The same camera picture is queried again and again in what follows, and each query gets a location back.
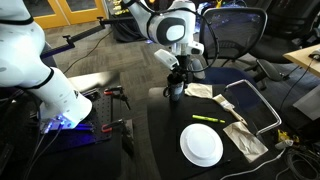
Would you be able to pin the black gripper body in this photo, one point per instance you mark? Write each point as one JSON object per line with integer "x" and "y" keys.
{"x": 183, "y": 61}

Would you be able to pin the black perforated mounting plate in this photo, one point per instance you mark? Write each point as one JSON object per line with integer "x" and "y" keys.
{"x": 100, "y": 110}

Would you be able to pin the light wooden desk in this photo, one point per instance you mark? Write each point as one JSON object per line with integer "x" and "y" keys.
{"x": 303, "y": 58}

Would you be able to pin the grey desk side panel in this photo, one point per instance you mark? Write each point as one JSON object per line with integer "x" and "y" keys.
{"x": 308, "y": 103}

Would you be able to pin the green marker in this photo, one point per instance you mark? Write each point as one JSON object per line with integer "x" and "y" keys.
{"x": 208, "y": 118}

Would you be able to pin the blue mesh-back office chair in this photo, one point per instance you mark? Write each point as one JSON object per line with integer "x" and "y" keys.
{"x": 233, "y": 33}

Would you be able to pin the yellow door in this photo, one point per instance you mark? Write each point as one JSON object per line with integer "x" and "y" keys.
{"x": 83, "y": 15}
{"x": 50, "y": 20}

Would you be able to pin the black equipment cart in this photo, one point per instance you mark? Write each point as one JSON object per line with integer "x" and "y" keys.
{"x": 125, "y": 31}

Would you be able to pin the white round plate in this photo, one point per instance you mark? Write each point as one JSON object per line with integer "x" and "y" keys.
{"x": 201, "y": 145}

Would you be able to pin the black office chair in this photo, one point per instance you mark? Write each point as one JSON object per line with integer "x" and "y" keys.
{"x": 283, "y": 33}

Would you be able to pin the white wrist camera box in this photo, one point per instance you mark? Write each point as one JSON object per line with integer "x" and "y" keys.
{"x": 165, "y": 59}

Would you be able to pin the yellow black tool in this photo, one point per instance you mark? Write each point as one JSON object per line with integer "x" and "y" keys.
{"x": 286, "y": 136}

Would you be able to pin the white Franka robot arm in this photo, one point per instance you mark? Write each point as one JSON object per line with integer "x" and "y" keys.
{"x": 20, "y": 50}

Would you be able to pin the black computer mouse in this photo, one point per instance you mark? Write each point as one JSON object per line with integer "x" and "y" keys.
{"x": 315, "y": 54}

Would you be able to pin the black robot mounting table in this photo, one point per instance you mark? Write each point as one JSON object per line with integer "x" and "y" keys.
{"x": 83, "y": 163}

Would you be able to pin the black white speckled cup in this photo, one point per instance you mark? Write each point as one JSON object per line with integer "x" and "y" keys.
{"x": 176, "y": 92}

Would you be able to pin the black tripod boom bar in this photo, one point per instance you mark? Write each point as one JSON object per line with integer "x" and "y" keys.
{"x": 83, "y": 33}

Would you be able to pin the silver bent metal tube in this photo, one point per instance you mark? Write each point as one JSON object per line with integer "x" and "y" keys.
{"x": 266, "y": 103}

